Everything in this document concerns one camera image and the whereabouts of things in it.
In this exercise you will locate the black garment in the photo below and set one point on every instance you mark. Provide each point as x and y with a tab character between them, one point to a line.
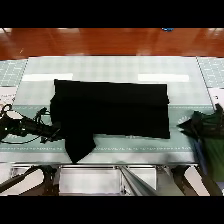
110	110

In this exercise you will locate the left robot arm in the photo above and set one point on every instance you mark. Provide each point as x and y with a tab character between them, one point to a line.
26	125

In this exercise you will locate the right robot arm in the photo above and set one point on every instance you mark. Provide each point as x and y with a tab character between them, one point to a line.
178	175

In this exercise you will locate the blue garment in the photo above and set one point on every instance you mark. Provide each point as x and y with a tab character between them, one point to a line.
200	152

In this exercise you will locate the dark green garment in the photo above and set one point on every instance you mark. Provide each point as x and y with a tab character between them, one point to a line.
213	151

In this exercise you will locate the silver frame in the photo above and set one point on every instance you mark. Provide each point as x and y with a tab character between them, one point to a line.
140	186

